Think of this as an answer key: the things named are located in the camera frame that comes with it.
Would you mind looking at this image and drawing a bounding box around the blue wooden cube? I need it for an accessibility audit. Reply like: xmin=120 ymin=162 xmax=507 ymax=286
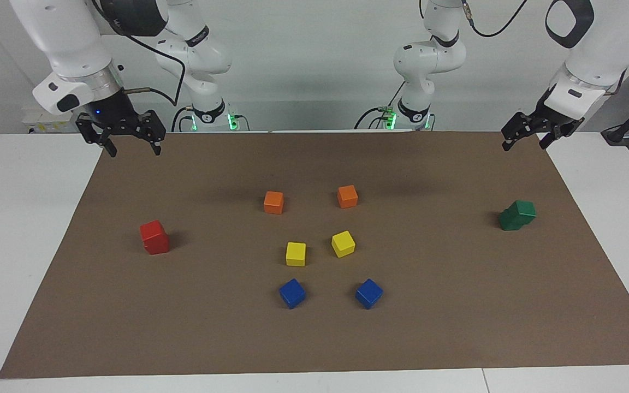
xmin=278 ymin=278 xmax=307 ymax=310
xmin=355 ymin=278 xmax=384 ymax=310

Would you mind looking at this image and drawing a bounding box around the black left arm gripper cable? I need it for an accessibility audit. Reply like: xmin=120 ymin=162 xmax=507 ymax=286
xmin=461 ymin=0 xmax=529 ymax=38

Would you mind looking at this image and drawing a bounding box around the black arm base cable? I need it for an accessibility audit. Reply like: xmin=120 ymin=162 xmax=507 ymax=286
xmin=354 ymin=107 xmax=383 ymax=130
xmin=171 ymin=106 xmax=195 ymax=133

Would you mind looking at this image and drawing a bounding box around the black right arm gripper cable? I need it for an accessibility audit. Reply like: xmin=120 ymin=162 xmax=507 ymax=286
xmin=92 ymin=0 xmax=186 ymax=107

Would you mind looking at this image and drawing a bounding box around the brown table mat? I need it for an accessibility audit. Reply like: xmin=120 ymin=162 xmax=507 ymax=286
xmin=0 ymin=131 xmax=629 ymax=379

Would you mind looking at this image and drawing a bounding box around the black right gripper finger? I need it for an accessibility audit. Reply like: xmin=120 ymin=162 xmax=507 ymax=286
xmin=139 ymin=110 xmax=167 ymax=157
xmin=76 ymin=115 xmax=117 ymax=158

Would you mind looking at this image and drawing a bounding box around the green wooden cube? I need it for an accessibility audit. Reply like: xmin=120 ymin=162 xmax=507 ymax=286
xmin=511 ymin=200 xmax=537 ymax=224
xmin=499 ymin=207 xmax=523 ymax=231

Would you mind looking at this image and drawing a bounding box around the black arm gripper cable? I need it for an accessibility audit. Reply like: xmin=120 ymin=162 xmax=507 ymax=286
xmin=92 ymin=0 xmax=186 ymax=107
xmin=461 ymin=0 xmax=529 ymax=38

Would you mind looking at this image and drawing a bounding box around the orange wooden cube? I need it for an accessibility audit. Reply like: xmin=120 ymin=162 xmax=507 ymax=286
xmin=337 ymin=184 xmax=359 ymax=209
xmin=263 ymin=190 xmax=284 ymax=215

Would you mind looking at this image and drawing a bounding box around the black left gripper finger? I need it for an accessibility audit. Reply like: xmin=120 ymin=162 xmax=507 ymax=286
xmin=502 ymin=112 xmax=533 ymax=152
xmin=539 ymin=124 xmax=565 ymax=150

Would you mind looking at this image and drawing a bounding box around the thin black left base cable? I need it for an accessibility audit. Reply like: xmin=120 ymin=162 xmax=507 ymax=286
xmin=387 ymin=81 xmax=407 ymax=110

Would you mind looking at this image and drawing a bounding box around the black left arm base cable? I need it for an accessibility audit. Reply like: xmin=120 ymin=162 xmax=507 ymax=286
xmin=354 ymin=107 xmax=383 ymax=130

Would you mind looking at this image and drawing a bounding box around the yellow wooden cube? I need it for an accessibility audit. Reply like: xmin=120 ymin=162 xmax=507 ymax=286
xmin=331 ymin=230 xmax=357 ymax=258
xmin=285 ymin=242 xmax=307 ymax=267

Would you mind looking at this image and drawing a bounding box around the white box with yellow label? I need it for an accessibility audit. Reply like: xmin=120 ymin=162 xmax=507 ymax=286
xmin=22 ymin=106 xmax=83 ymax=135

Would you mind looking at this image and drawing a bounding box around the black right arm base cable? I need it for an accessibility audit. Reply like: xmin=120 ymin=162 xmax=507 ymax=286
xmin=171 ymin=106 xmax=195 ymax=133

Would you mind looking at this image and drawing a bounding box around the red wooden cube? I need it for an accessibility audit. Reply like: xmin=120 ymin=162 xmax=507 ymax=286
xmin=139 ymin=220 xmax=169 ymax=243
xmin=144 ymin=236 xmax=171 ymax=255

